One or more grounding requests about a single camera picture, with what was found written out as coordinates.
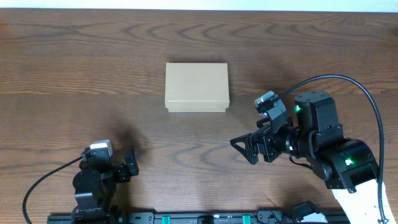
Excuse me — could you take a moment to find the cardboard box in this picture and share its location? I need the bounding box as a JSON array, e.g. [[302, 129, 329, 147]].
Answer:
[[165, 62, 230, 113]]

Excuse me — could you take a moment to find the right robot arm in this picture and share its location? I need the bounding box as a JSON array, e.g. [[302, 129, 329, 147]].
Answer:
[[230, 91, 394, 223]]

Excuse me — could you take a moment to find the right black cable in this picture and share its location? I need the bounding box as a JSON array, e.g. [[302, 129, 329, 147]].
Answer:
[[279, 74, 388, 224]]

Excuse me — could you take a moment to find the left black cable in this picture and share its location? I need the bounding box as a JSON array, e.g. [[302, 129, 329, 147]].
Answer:
[[22, 155, 84, 224]]

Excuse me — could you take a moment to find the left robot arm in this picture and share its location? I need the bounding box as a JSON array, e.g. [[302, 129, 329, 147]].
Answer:
[[71, 147, 139, 224]]

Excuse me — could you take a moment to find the black cable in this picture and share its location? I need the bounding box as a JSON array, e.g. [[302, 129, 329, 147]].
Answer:
[[22, 155, 84, 224], [279, 74, 388, 224]]

